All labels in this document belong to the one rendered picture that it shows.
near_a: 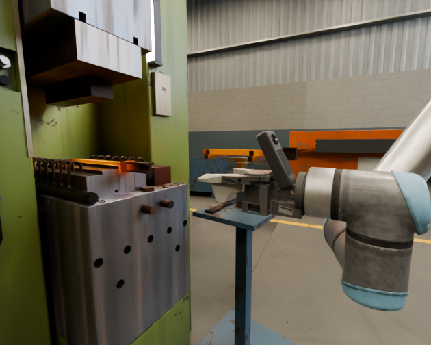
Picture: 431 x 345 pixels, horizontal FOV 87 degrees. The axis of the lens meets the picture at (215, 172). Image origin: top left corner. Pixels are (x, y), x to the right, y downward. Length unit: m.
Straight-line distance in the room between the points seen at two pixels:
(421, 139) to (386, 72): 7.88
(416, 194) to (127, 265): 0.67
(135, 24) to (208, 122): 8.21
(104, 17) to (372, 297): 0.85
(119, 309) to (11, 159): 0.49
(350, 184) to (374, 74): 8.01
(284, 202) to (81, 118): 1.00
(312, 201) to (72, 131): 1.04
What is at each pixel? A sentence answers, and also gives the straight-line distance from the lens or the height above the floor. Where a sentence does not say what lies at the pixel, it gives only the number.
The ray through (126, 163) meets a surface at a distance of 0.73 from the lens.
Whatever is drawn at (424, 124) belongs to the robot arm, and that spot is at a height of 1.10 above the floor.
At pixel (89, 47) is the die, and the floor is 1.31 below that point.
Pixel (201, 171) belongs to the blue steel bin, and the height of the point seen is 0.52.
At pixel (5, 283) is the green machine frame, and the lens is 0.84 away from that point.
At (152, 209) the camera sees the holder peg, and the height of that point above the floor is 0.87.
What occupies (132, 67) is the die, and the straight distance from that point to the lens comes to 0.81.
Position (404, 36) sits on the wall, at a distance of 8.76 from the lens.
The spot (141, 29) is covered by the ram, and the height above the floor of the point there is 1.42.
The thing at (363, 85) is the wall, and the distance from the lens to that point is 8.30.
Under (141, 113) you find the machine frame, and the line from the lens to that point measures 1.04.
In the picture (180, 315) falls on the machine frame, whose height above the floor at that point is 0.40.
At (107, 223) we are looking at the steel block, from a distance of 0.67.
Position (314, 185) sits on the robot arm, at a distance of 0.42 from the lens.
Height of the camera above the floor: 1.07
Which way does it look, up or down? 7 degrees down
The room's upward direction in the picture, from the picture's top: straight up
